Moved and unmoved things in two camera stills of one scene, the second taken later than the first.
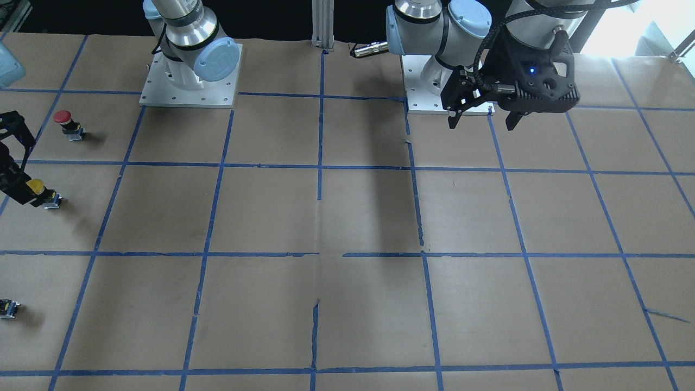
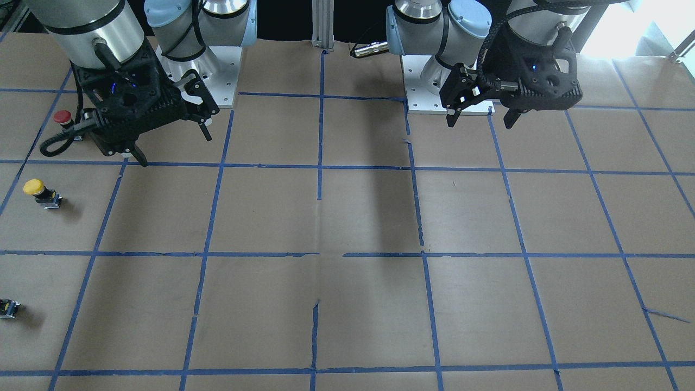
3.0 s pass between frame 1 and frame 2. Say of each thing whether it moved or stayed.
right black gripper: moved
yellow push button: stayed
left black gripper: stayed
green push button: stayed
